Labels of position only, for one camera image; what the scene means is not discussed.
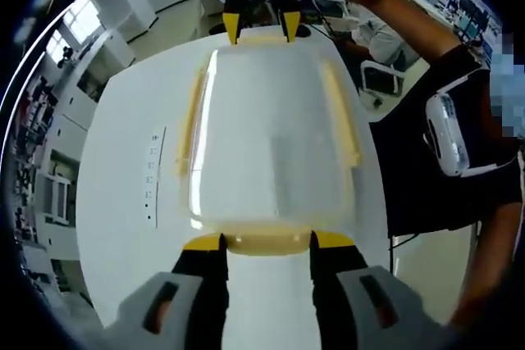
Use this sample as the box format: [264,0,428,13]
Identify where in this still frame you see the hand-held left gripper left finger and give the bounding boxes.
[102,232,231,350]

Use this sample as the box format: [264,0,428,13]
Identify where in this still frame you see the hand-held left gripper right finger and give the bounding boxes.
[309,230,457,350]

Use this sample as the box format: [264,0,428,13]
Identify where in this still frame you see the clear storage box yellow latches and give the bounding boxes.
[174,36,363,259]

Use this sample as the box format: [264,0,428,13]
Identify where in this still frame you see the black oval pad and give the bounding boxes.
[208,21,312,38]

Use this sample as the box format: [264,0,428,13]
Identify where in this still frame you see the white office chair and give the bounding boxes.
[359,60,408,110]

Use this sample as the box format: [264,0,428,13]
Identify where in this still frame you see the white ruler strip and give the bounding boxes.
[145,126,168,230]

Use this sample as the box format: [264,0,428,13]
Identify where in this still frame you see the operator in black shirt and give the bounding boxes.
[368,44,525,240]

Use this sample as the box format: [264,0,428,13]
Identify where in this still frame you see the bright window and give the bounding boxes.
[43,0,110,66]

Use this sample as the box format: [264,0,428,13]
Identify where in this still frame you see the white chest-worn device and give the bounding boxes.
[424,93,471,177]

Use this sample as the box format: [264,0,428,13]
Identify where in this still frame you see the row of white cabinets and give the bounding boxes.
[11,66,103,285]

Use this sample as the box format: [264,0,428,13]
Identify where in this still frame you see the blue wall display board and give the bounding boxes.
[418,0,504,54]

